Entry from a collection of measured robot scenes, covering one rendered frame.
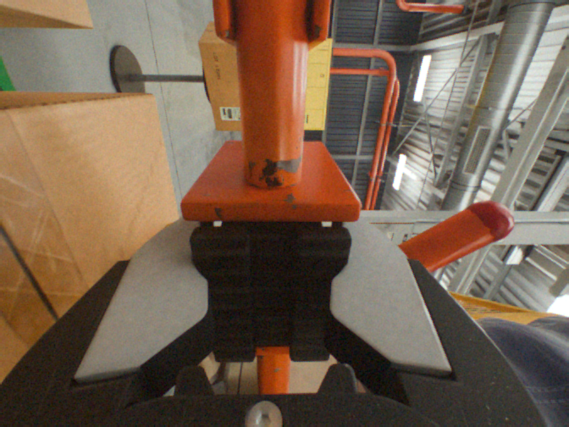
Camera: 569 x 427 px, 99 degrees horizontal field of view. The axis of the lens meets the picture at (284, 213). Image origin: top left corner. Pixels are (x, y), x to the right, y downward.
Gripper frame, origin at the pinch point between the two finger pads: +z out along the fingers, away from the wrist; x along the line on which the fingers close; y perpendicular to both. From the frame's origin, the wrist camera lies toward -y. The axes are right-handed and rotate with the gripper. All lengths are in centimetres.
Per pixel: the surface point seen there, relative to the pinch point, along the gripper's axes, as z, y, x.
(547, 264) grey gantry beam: 129, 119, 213
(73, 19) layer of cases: 71, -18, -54
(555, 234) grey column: 94, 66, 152
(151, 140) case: 16.2, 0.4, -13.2
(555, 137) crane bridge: 150, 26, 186
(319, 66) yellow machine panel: 727, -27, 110
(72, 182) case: 4.3, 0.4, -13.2
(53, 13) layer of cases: 65, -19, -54
